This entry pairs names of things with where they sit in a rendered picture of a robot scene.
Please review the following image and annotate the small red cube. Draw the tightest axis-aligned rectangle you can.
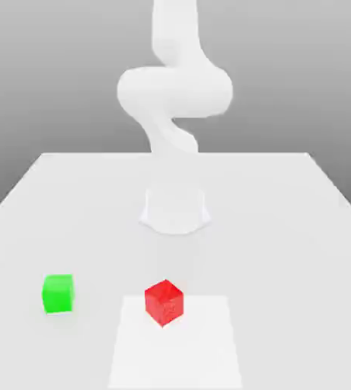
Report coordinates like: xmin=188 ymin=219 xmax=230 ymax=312
xmin=144 ymin=279 xmax=184 ymax=328

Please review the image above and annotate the small green cube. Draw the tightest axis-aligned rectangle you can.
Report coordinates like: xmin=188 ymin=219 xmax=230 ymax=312
xmin=41 ymin=273 xmax=75 ymax=315

